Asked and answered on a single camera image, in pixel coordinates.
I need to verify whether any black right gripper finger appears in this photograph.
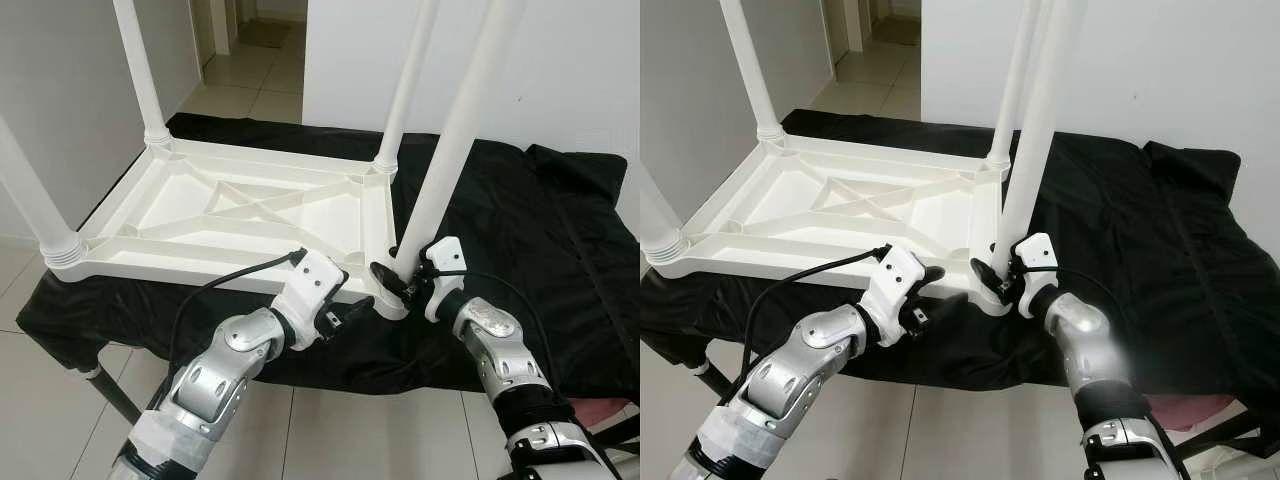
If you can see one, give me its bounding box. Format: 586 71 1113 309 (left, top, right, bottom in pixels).
368 262 411 303
970 257 1008 298

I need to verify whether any white plastic table top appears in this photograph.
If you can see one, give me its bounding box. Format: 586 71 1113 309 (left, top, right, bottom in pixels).
75 135 406 321
645 132 1013 316

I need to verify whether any white plastic table leg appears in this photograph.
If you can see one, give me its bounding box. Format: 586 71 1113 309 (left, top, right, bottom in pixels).
0 115 89 271
992 0 1091 266
372 0 441 176
985 0 1046 166
640 185 691 266
112 0 173 151
720 0 786 146
388 0 528 286

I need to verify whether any black cloth table cover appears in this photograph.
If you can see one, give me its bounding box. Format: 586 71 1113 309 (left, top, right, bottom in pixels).
18 112 641 401
640 108 1280 396

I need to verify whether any pink soft object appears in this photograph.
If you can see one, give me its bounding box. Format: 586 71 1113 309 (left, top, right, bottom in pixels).
570 398 636 431

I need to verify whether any white round stand base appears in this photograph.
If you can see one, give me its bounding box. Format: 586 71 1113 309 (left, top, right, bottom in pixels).
1190 440 1280 480

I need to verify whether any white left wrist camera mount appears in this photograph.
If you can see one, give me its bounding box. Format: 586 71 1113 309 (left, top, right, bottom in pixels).
278 248 349 346
862 245 926 346

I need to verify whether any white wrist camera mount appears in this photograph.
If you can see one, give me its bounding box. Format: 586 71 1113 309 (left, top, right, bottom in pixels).
278 248 349 346
420 236 469 323
862 245 926 346
1012 232 1061 319

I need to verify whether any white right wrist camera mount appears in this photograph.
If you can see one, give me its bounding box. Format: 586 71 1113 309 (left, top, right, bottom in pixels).
1012 232 1061 319
420 236 469 323

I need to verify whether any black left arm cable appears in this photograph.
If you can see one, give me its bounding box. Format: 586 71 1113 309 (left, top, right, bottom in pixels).
738 245 891 401
165 250 306 401

